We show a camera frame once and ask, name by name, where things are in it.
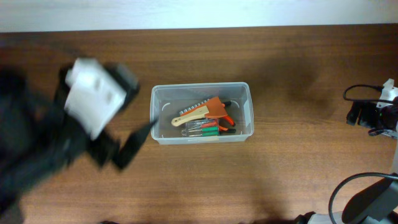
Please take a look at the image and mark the clear case coloured screwdrivers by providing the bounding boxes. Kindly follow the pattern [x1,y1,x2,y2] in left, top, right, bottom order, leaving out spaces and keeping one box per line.
[181,119,219,138]

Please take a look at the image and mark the orange screwdriver bit holder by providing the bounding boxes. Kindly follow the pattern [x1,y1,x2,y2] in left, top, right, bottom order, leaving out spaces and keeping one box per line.
[179,98,210,116]

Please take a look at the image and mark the small orange cutting pliers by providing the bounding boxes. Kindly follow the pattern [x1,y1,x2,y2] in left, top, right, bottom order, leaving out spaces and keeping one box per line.
[222,101,236,127]

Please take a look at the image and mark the orange scraper wooden handle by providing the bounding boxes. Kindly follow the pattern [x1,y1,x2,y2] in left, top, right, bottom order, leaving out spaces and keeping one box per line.
[171,96,227,126]

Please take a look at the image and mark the orange black long-nose pliers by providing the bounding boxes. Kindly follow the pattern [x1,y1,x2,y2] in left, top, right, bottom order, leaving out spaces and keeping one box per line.
[218,118,236,134]

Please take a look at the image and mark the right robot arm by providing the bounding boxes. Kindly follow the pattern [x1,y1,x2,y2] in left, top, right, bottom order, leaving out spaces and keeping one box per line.
[294,100,397,224]

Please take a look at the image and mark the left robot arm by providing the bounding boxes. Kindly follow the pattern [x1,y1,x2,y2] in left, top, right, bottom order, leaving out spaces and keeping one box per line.
[1,58,154,223]

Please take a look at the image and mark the clear plastic container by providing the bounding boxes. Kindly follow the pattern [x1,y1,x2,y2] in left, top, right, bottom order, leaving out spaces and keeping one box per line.
[150,82,254,145]

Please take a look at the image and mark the right black camera cable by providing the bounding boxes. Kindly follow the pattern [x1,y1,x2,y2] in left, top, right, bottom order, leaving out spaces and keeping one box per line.
[328,83,398,224]

